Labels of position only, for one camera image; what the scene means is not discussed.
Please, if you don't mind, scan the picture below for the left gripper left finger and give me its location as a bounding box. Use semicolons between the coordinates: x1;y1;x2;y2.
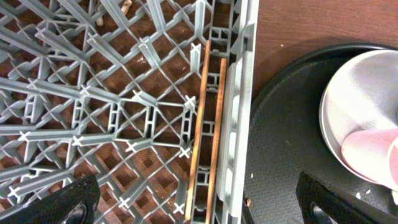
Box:
1;175;100;224

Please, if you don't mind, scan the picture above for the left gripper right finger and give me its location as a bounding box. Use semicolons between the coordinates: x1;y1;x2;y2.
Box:
296;171;397;224

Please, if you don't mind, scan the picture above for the pink plastic cup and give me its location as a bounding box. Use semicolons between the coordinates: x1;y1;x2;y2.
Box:
341;129;397;190

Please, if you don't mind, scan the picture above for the grey plastic dishwasher rack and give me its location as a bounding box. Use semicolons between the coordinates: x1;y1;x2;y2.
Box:
1;0;259;223

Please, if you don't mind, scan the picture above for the round black serving tray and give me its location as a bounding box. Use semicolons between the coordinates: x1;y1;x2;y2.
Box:
243;43;397;223

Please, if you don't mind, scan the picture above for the light grey round plate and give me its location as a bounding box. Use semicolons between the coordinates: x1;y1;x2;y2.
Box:
319;50;397;184

